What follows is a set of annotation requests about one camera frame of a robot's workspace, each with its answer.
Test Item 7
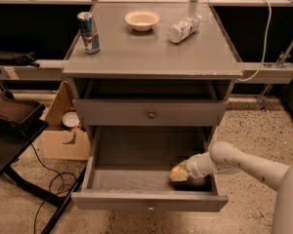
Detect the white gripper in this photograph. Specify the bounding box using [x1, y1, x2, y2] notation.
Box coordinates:
[169, 154, 209, 182]

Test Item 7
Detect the orange fruit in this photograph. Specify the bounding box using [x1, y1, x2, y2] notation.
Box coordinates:
[171, 166, 182, 173]

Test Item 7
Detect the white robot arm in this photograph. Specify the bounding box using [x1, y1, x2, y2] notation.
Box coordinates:
[169, 141, 293, 234]

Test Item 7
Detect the grey open lower drawer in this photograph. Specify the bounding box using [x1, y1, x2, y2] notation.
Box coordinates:
[72, 126, 229, 212]

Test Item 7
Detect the grey drawer cabinet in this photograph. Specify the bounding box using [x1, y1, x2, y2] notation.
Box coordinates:
[62, 1, 244, 138]

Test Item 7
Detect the grey closed upper drawer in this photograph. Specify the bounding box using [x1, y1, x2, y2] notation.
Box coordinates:
[73, 99, 228, 127]

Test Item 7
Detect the white cup in box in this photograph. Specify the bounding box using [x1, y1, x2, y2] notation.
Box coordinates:
[62, 111, 80, 128]

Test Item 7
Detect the cardboard box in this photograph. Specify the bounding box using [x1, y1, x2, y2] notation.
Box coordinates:
[41, 82, 90, 160]

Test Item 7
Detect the white plastic bottle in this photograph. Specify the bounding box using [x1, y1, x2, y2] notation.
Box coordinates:
[168, 16, 202, 44]

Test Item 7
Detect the white bowl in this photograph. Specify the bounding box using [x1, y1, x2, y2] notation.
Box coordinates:
[125, 10, 160, 32]

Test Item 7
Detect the blue silver drink can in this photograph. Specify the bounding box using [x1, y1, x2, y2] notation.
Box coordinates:
[77, 12, 100, 55]

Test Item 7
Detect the black chair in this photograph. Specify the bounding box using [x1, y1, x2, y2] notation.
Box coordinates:
[0, 64, 86, 234]

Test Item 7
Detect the black object on ledge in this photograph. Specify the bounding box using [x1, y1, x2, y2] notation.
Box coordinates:
[0, 52, 40, 67]

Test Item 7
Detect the black floor cable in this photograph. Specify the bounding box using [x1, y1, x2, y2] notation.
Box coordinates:
[28, 142, 78, 234]

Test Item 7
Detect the white hanging cable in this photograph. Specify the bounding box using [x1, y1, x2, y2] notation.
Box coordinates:
[237, 0, 272, 83]

